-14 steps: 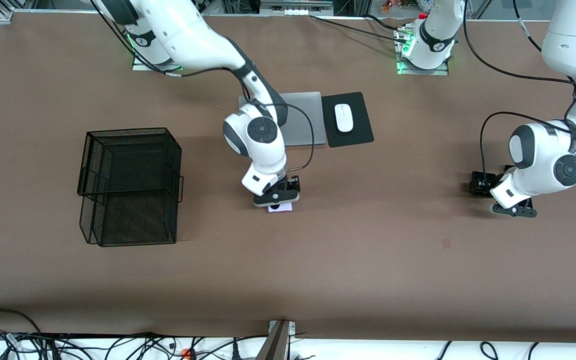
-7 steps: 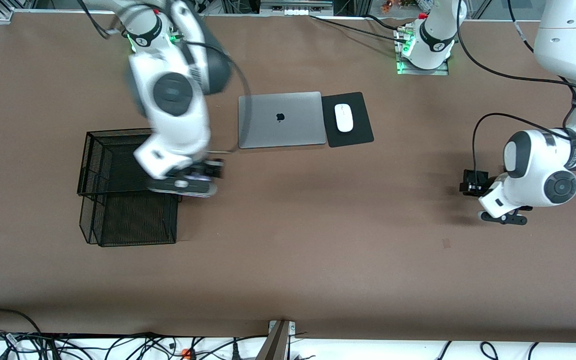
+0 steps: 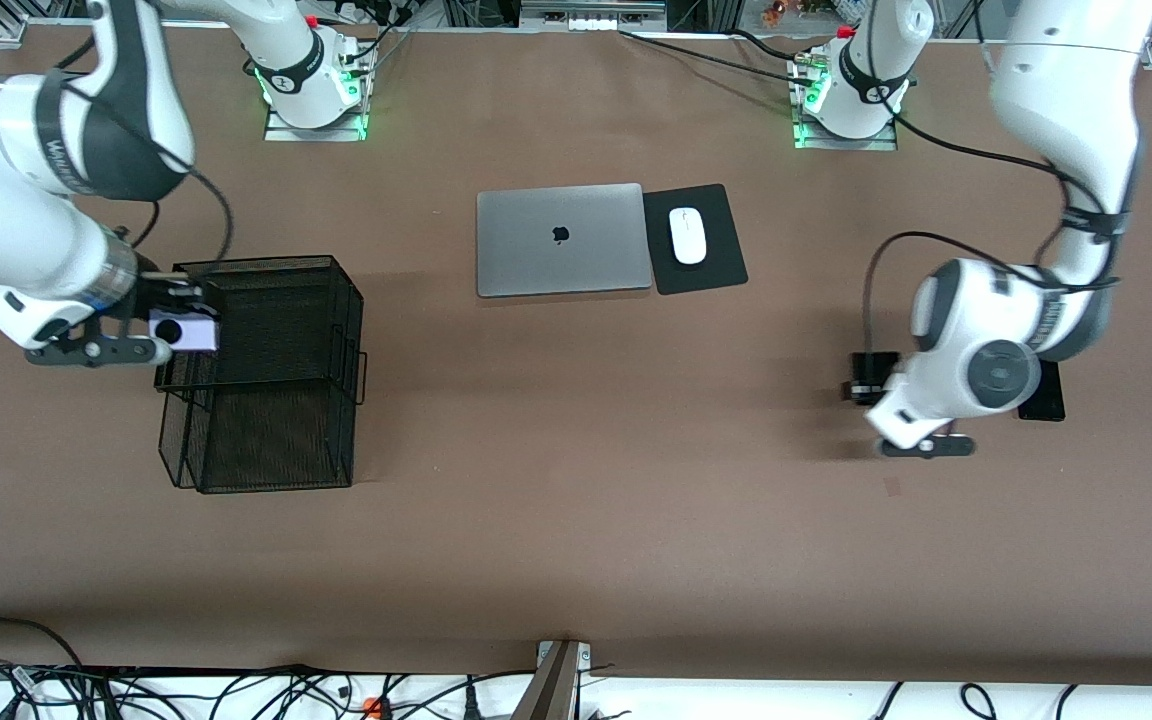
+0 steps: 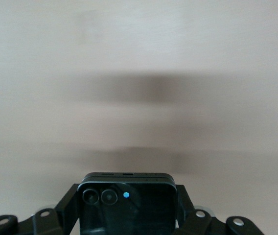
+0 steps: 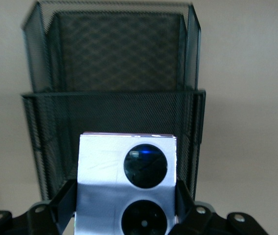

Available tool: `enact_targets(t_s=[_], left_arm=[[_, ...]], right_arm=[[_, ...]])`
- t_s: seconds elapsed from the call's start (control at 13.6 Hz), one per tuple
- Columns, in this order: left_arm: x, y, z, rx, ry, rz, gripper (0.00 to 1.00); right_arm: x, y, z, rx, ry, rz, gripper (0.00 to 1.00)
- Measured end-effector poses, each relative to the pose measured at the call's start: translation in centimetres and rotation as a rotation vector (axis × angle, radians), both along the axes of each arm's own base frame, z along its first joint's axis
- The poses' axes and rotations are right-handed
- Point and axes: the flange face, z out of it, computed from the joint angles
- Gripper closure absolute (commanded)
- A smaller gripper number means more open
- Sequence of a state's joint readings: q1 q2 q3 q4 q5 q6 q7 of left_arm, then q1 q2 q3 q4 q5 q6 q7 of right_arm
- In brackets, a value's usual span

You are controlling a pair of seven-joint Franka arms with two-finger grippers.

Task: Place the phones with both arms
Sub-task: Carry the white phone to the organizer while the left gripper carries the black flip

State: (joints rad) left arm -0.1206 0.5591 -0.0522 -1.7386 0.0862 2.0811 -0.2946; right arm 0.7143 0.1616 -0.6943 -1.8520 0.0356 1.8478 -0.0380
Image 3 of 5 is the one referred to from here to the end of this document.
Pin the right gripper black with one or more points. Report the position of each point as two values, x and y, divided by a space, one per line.
152 297

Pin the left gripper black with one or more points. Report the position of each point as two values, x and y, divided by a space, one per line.
874 374

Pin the lilac flip phone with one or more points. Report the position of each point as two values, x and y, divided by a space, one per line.
198 335

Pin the black slab smartphone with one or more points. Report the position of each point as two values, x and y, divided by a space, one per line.
1048 405

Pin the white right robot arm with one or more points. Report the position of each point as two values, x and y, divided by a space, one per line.
36 250

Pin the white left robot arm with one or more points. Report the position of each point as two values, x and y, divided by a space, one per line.
1066 90

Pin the black mouse pad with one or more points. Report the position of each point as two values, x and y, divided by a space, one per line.
716 270

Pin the white computer mouse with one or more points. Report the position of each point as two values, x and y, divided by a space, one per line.
688 235

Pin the silver closed laptop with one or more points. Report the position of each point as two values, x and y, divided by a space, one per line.
536 260

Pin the grey power strip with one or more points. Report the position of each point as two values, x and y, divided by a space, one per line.
596 20

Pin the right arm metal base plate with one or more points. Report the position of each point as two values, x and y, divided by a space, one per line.
286 135

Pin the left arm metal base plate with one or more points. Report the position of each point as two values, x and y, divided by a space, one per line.
876 143

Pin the aluminium camera mount post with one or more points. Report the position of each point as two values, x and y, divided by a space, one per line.
551 690

